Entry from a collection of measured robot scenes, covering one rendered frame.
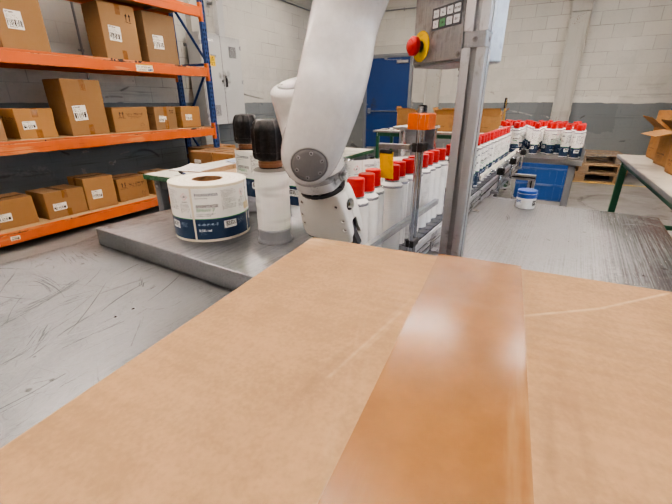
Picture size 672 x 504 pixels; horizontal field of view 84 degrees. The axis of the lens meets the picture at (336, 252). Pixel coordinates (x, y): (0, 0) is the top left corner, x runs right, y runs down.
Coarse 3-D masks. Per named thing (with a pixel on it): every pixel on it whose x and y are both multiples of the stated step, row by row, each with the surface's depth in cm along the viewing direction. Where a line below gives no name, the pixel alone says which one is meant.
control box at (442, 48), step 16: (432, 0) 75; (448, 0) 71; (464, 0) 67; (416, 16) 80; (464, 16) 68; (496, 16) 70; (416, 32) 81; (432, 32) 76; (448, 32) 72; (464, 32) 69; (496, 32) 71; (432, 48) 77; (448, 48) 72; (496, 48) 72; (416, 64) 82; (432, 64) 78; (448, 64) 75
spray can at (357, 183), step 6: (348, 180) 68; (354, 180) 67; (360, 180) 67; (354, 186) 67; (360, 186) 67; (354, 192) 68; (360, 192) 68; (360, 198) 68; (360, 204) 68; (366, 204) 68; (360, 210) 68; (366, 210) 69; (366, 216) 69; (366, 222) 70; (366, 228) 70; (360, 234) 70; (366, 234) 71; (366, 240) 72
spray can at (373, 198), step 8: (360, 176) 72; (368, 176) 71; (368, 184) 72; (368, 192) 72; (368, 200) 72; (376, 200) 73; (376, 208) 74; (368, 216) 73; (376, 216) 74; (368, 224) 74; (376, 224) 75; (368, 232) 75; (376, 232) 76; (368, 240) 75
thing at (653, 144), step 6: (660, 114) 308; (666, 114) 306; (648, 120) 308; (654, 120) 288; (660, 120) 308; (654, 126) 308; (660, 126) 290; (666, 126) 307; (654, 138) 305; (654, 144) 303; (648, 150) 314; (654, 150) 300; (648, 156) 311; (654, 156) 296
